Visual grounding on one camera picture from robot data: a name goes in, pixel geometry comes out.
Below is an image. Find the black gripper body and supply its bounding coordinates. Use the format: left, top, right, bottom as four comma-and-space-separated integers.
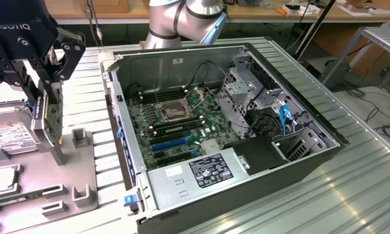
0, 0, 59, 61

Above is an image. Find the green graphics card black fan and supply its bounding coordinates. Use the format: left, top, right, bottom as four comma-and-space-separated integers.
29, 48, 65, 155

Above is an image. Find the blue disk caddy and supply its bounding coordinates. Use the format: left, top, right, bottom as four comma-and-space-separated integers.
24, 97, 41, 122

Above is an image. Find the silver hard disk white label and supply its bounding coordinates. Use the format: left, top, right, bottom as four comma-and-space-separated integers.
0, 102, 33, 156

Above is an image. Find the wooden workbench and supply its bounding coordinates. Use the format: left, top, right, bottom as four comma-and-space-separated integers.
45, 0, 390, 25

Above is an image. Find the thin metal locking lever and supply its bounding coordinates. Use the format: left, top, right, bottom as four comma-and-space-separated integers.
152, 84, 161, 108

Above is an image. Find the black RAM slot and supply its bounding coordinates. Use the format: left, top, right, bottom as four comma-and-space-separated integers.
140, 87, 186, 98
141, 92, 188, 104

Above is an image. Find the CPU socket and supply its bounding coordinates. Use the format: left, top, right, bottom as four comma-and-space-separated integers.
161, 101, 193, 122

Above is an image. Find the metal socket cover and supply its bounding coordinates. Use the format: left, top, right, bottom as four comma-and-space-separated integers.
180, 86, 208, 115

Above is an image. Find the silver CPU chip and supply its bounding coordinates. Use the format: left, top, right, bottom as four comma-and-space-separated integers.
0, 167, 17, 193

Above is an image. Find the green RAM stick in slot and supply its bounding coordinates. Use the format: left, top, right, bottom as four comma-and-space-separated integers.
156, 119, 202, 135

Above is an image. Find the long black expansion slot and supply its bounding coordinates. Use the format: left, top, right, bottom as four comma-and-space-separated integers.
149, 133, 185, 145

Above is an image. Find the grey parts rack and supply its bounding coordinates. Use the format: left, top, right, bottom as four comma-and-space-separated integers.
0, 128, 100, 234

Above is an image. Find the blue expansion slot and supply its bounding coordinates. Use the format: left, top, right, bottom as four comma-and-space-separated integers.
152, 137, 186, 151

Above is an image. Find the green motherboard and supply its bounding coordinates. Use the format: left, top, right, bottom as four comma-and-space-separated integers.
126, 85, 241, 170

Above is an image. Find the green RAM stick on rack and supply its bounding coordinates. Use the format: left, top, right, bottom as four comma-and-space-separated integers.
0, 192, 29, 207

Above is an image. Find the silver drive cage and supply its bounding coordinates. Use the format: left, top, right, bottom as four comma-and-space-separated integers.
220, 67, 280, 137

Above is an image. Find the silver chipset heatsink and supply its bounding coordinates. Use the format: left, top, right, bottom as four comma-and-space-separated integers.
200, 140, 221, 153

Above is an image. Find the blue case latch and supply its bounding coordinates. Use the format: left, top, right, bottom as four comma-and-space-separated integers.
121, 195, 136, 208

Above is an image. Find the silver power supply with label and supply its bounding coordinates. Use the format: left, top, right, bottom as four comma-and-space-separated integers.
142, 147, 248, 213

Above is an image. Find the black plastic shroud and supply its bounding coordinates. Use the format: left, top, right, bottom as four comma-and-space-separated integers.
224, 137, 290, 176

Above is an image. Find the orange and white box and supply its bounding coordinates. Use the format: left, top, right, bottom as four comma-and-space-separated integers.
277, 4, 321, 16

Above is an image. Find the black slanted pole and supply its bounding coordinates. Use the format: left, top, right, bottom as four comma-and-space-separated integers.
294, 0, 337, 60

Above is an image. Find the black open PC case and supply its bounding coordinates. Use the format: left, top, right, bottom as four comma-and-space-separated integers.
99, 42, 350, 234

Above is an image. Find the black floor stand base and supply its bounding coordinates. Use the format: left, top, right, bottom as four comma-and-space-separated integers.
304, 58, 352, 83

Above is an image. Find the silver disk bay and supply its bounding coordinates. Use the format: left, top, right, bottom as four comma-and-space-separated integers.
272, 126, 341, 163

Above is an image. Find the white flat package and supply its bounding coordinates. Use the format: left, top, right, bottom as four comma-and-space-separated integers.
336, 0, 372, 17

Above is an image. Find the black looped wire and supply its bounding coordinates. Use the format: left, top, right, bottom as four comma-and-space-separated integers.
192, 62, 234, 88

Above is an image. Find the black wire bundle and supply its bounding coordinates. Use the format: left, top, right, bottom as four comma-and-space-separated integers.
246, 109, 280, 139

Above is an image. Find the blue flat wire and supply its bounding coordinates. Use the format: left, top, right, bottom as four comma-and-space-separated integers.
278, 104, 296, 136

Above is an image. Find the metal frame slatted table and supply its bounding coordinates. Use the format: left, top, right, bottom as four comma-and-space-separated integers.
321, 26, 390, 83

